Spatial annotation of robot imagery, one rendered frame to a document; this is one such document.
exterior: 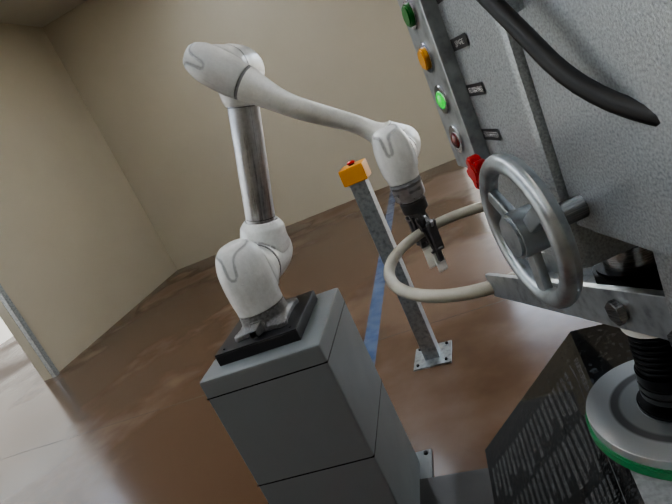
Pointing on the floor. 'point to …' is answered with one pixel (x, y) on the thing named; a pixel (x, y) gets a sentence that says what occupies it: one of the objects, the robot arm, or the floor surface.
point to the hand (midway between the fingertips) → (435, 259)
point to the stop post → (431, 354)
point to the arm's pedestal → (318, 418)
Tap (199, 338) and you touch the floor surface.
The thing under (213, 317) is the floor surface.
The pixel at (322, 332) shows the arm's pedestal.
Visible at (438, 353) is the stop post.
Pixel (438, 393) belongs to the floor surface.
